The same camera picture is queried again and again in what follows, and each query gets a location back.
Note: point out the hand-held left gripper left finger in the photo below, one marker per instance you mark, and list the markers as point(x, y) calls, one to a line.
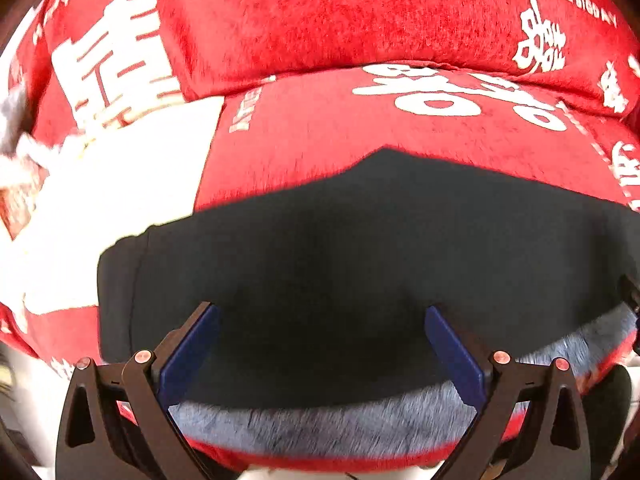
point(190, 355)

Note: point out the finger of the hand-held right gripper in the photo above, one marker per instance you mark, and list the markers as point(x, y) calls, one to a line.
point(631, 292)

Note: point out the red printed bed cover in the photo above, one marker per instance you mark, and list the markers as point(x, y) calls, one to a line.
point(310, 125)

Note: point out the crumpled white cloth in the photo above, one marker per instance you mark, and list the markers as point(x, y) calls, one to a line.
point(25, 160)

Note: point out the red printed folded blanket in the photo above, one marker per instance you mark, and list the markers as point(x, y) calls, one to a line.
point(325, 10)

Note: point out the black pants with grey lining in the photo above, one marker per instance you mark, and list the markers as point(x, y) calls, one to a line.
point(325, 260)

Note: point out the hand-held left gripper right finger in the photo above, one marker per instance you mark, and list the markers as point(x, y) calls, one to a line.
point(452, 355)

